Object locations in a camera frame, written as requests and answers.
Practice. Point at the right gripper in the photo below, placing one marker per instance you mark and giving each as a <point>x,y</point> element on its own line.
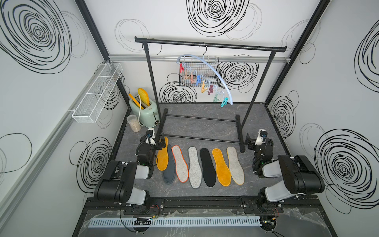
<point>252,143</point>

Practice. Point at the purple clothespin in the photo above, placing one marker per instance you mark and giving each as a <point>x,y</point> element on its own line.
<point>211,89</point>

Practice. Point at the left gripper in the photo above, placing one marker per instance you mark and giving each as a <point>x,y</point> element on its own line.
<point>158,145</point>

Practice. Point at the blue clothespin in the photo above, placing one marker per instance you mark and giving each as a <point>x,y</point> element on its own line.
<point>199,80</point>

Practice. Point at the mint green toaster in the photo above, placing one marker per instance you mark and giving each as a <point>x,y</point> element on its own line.
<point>149,116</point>

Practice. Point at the white knitted insole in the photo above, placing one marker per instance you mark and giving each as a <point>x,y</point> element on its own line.
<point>162,157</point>

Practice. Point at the red clothespin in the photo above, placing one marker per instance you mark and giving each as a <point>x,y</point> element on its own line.
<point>181,68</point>

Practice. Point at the translucent plastic cup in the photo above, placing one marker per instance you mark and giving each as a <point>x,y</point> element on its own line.
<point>133,122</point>

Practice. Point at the tan clothespin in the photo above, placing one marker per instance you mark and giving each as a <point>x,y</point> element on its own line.
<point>203,88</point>

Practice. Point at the yellow toast slice leaning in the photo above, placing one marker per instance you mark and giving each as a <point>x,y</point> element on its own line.
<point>135,101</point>

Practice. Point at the white slotted cable duct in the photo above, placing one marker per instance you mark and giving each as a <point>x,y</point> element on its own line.
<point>131,222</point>

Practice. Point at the teal clothespin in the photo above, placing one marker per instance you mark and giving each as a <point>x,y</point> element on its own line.
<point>224,102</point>

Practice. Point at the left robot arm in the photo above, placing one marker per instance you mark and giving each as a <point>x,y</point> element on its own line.
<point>117,182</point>

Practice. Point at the orange fuzzy insole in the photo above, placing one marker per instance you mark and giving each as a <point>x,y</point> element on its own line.
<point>222,170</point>
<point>195,173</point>

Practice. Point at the dark grey felt insole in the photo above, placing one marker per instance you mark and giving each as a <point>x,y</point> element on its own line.
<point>169,173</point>

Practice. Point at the mint green clothespin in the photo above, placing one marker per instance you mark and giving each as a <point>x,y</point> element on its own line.
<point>216,97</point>

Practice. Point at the pink clothespin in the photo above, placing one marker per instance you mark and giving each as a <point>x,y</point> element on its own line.
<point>193,79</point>

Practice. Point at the black garment rack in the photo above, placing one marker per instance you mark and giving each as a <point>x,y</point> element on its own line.
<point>239,125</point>

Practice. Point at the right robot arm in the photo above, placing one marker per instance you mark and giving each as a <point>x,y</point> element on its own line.
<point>299,176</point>

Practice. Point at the grey orange-edged insole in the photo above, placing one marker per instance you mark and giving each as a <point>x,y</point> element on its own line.
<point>182,169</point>

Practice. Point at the grey black-backed insole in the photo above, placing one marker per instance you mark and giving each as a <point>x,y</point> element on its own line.
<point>208,170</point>

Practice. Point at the black wire wall basket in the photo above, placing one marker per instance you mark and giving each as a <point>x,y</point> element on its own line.
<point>196,72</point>

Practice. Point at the grey felt yellow-edged insole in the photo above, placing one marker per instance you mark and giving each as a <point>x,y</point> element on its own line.
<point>235,167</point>

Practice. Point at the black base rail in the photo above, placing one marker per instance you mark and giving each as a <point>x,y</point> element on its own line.
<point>165,205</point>

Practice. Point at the light blue clip hanger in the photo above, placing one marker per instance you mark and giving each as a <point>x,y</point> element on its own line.
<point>211,71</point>

